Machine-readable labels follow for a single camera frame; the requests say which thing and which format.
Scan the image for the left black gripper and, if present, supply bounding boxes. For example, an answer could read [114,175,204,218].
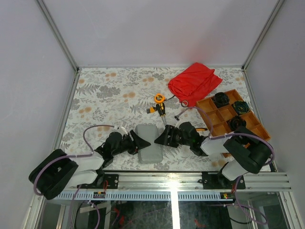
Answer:
[113,130,152,157]

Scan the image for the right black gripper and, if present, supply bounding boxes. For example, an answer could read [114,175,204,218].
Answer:
[155,125,193,148]

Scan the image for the grey plastic tool case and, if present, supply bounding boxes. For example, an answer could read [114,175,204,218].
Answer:
[134,124,164,164]

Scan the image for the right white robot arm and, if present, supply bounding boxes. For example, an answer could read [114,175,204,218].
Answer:
[154,122,275,188]

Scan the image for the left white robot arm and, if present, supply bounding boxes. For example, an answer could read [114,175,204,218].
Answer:
[29,130,151,200]

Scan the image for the black yellow screwdriver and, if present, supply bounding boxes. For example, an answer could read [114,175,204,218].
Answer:
[156,103,166,126]

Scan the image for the hex key set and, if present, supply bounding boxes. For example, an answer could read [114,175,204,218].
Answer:
[146,106,156,114]

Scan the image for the black tape roll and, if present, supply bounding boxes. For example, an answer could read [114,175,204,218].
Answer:
[181,100,189,107]

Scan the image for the orange tape measure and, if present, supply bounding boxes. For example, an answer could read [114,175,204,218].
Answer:
[154,93,166,104]

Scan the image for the wooden compartment tray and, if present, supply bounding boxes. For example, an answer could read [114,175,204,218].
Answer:
[196,89,271,141]

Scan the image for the red folded cloth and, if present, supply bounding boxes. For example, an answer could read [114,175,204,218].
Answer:
[168,62,223,107]

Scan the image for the black spinning top upper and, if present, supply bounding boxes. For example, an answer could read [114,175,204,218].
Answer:
[213,92,230,108]

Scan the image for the black orange spinning top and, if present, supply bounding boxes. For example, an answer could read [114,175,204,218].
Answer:
[228,115,246,131]

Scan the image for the green black spinning top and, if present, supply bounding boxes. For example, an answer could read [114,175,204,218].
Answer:
[232,101,250,115]

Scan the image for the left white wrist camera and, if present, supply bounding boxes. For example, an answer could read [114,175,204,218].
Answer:
[114,122,128,136]

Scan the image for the orange handled pliers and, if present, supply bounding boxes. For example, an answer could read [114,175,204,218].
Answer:
[196,128,208,131]

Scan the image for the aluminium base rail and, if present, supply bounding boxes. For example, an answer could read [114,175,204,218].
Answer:
[55,172,292,201]

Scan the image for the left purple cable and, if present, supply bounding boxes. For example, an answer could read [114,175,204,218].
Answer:
[33,125,115,229]

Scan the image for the purple cable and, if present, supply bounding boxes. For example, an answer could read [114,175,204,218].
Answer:
[175,106,275,225]
[33,125,115,229]

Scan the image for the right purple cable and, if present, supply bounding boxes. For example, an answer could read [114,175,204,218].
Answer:
[175,106,275,225]

